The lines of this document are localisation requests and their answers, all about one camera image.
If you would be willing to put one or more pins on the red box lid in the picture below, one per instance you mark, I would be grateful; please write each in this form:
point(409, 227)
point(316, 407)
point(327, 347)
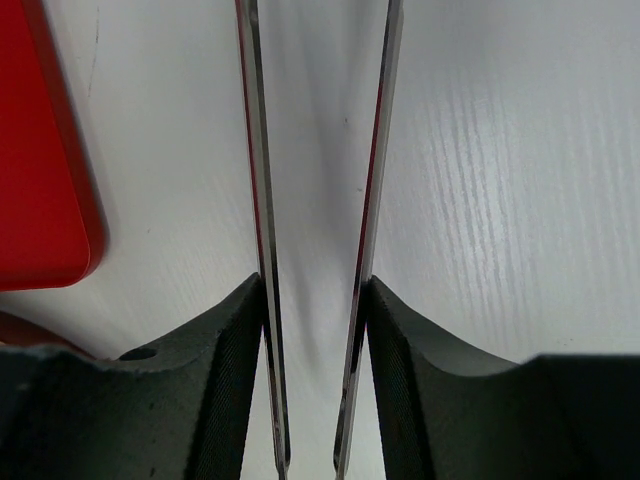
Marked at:
point(52, 231)

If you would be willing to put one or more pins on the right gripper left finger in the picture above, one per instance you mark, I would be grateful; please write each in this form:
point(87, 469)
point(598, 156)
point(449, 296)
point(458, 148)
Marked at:
point(175, 408)

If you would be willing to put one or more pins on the metal tongs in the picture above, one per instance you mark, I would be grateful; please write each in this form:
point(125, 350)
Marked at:
point(262, 196)

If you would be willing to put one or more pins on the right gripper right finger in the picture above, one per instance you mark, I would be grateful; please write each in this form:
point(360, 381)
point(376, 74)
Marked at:
point(449, 410)

